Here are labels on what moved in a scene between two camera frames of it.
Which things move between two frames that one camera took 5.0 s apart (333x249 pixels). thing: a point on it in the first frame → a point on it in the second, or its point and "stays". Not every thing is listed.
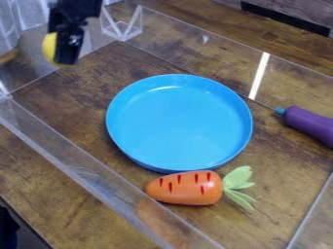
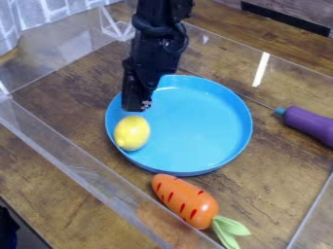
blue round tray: [178, 123] stays
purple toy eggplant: [312, 125] stays
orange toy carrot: [202, 188] → [197, 206]
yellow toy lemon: [49, 47] → [132, 132]
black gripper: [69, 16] → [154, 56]
